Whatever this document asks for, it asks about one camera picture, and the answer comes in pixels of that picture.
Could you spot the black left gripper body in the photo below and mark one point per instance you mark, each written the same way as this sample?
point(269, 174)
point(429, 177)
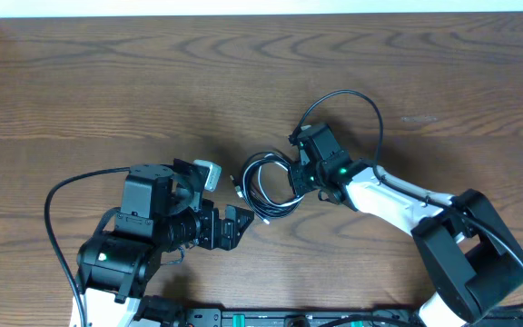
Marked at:
point(209, 222)

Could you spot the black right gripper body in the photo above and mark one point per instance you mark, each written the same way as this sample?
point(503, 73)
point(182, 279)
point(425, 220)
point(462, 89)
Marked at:
point(305, 178)

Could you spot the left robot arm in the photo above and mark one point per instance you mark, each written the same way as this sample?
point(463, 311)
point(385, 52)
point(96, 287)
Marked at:
point(162, 210)

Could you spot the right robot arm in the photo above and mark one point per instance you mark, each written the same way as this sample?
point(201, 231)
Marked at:
point(471, 257)

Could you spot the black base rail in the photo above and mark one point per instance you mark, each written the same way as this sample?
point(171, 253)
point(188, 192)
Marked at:
point(334, 318)

